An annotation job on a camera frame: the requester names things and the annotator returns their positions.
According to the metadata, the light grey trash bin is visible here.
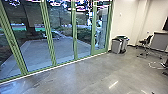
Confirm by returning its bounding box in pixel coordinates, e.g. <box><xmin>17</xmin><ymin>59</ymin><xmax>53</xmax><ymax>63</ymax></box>
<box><xmin>110</xmin><ymin>37</ymin><xmax>123</xmax><ymax>55</ymax></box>

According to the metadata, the dark lidded trash bin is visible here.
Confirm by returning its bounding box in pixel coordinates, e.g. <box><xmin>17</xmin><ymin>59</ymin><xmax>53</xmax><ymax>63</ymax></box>
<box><xmin>117</xmin><ymin>35</ymin><xmax>131</xmax><ymax>53</ymax></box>

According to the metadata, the black wall screen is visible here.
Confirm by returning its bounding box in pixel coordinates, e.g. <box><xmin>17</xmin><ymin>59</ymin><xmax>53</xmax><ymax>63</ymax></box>
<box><xmin>162</xmin><ymin>15</ymin><xmax>168</xmax><ymax>32</ymax></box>

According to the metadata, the green framed glass door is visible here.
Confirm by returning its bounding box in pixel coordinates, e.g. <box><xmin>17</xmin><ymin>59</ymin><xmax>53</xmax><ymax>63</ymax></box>
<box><xmin>90</xmin><ymin>0</ymin><xmax>114</xmax><ymax>56</ymax></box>

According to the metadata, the green framed glass wall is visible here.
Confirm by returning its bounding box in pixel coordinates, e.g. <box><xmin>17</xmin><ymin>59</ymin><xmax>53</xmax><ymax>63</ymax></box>
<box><xmin>0</xmin><ymin>0</ymin><xmax>98</xmax><ymax>84</ymax></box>

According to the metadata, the grey desk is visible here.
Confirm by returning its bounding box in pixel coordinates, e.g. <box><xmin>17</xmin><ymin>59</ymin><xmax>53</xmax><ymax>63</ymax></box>
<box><xmin>149</xmin><ymin>30</ymin><xmax>168</xmax><ymax>53</ymax></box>

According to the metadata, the black swivel chair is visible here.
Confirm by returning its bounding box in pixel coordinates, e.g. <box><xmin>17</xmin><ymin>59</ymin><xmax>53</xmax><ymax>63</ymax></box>
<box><xmin>136</xmin><ymin>34</ymin><xmax>155</xmax><ymax>60</ymax></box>

